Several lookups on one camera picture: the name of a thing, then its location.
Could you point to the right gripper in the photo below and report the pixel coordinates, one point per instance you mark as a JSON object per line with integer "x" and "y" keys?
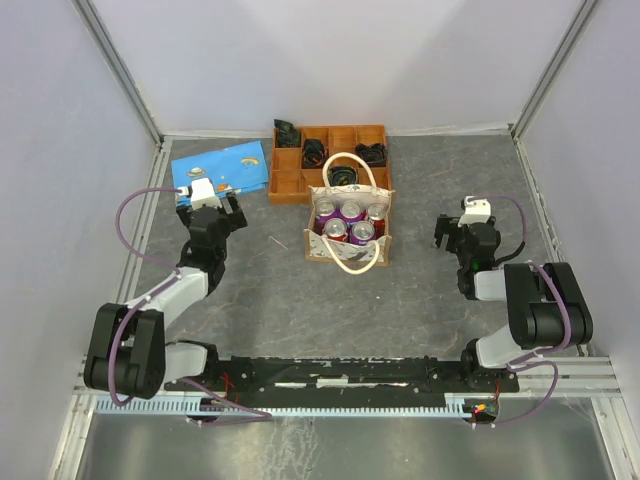
{"x": 447, "y": 226}

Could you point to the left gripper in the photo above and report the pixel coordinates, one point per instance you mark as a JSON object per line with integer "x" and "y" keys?
{"x": 238, "y": 218}

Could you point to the red soda can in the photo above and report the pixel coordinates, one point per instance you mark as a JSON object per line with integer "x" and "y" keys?
{"x": 336, "y": 229}
{"x": 376, "y": 215}

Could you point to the purple soda can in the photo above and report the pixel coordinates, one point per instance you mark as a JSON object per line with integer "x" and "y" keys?
{"x": 325, "y": 209}
{"x": 361, "y": 233}
{"x": 351, "y": 212}

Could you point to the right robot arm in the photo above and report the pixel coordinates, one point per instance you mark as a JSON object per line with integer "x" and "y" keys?
{"x": 546, "y": 310}

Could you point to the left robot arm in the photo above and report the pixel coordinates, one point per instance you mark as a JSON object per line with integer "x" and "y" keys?
{"x": 128, "y": 355}

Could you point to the canvas tote bag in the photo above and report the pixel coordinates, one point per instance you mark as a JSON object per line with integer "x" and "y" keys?
{"x": 352, "y": 259}

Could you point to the blue space-print cloth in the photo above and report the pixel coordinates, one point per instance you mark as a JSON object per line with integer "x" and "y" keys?
{"x": 240, "y": 168}

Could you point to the wooden compartment tray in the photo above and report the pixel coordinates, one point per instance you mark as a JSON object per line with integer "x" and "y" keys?
{"x": 290, "y": 182}

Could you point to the rolled green-pattern tie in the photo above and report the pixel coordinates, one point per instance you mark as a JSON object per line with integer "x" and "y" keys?
{"x": 342, "y": 175}

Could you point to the rolled dark tie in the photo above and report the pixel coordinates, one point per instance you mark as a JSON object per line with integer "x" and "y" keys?
{"x": 314, "y": 153}

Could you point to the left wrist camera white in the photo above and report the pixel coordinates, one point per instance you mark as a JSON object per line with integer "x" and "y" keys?
{"x": 200, "y": 193}

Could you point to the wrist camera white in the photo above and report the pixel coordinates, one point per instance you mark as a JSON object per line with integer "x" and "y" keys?
{"x": 200, "y": 193}
{"x": 475, "y": 210}

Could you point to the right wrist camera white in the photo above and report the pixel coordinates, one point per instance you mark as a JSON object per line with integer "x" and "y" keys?
{"x": 475, "y": 210}

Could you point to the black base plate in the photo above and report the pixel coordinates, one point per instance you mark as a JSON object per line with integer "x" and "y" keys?
{"x": 379, "y": 397}

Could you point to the aluminium frame rail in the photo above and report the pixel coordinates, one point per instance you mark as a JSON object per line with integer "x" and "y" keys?
{"x": 588, "y": 376}

